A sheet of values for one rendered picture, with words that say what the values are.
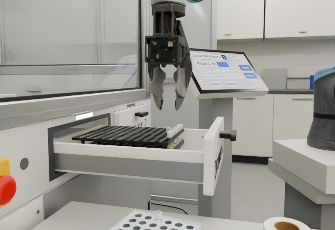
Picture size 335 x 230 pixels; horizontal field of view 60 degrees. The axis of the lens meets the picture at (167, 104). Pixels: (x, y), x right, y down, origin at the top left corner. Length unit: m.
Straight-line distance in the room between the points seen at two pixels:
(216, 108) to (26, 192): 1.19
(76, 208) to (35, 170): 0.12
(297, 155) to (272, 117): 2.75
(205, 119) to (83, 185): 1.00
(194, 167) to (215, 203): 1.21
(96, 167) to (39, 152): 0.11
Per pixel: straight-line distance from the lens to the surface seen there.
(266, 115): 3.62
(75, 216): 0.64
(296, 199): 1.01
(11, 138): 0.57
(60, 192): 0.71
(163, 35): 0.58
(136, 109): 1.05
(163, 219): 0.52
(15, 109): 0.57
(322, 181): 0.81
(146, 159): 0.58
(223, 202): 1.81
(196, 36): 2.37
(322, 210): 0.91
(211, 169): 0.54
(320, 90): 0.93
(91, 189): 0.83
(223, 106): 1.66
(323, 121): 0.94
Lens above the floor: 1.03
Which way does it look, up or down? 5 degrees down
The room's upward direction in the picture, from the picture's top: straight up
